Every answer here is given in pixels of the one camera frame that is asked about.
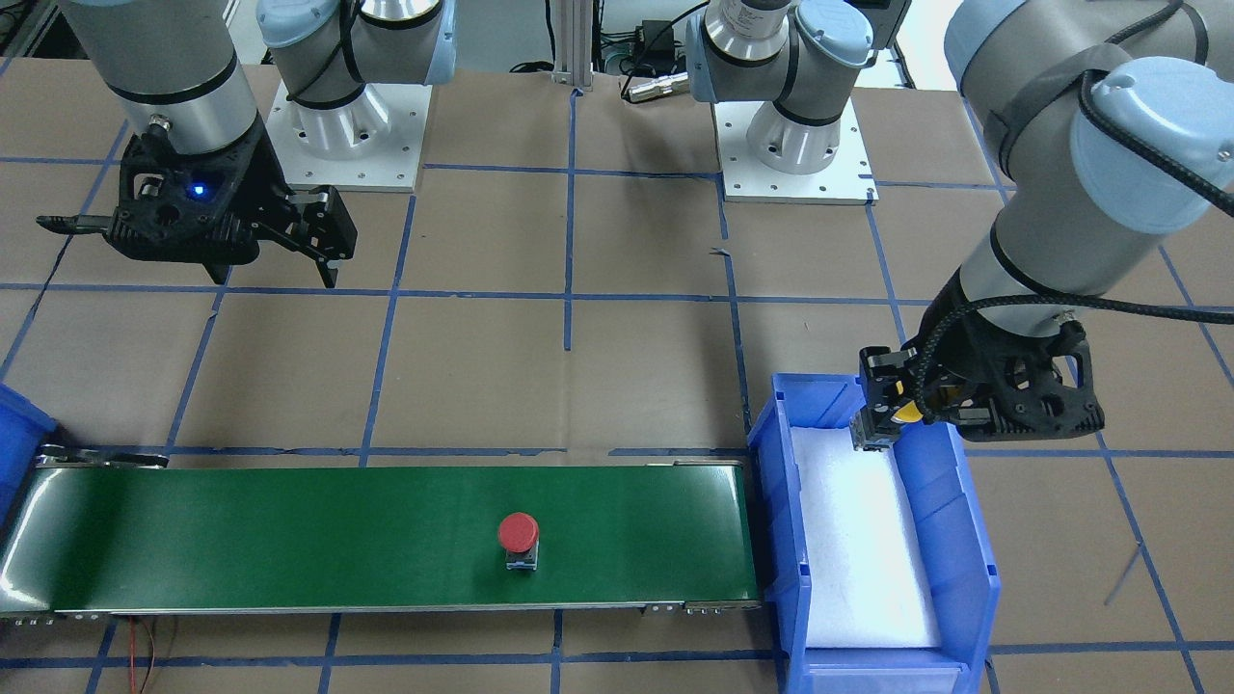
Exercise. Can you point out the red push button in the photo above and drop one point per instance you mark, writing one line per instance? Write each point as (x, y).
(519, 535)

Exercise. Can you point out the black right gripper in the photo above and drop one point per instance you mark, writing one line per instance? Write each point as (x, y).
(262, 183)

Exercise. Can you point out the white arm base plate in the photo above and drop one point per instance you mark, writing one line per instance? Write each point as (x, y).
(770, 159)
(371, 145)

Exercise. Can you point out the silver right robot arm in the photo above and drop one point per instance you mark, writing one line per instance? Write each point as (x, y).
(176, 60)

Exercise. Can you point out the green conveyor belt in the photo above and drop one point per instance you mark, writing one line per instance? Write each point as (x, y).
(267, 540)

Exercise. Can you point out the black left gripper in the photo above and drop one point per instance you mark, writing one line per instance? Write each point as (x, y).
(950, 323)

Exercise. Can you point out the yellow push button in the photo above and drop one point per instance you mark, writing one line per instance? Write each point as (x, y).
(904, 408)

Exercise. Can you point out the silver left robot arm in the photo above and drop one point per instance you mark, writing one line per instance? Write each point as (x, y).
(1113, 120)

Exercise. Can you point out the aluminium frame post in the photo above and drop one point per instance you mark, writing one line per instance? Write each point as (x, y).
(573, 25)

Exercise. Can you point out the blue plastic bin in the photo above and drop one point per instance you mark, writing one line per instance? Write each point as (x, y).
(962, 574)
(24, 428)

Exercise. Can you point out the white foam bin liner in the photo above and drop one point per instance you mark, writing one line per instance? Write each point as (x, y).
(869, 587)

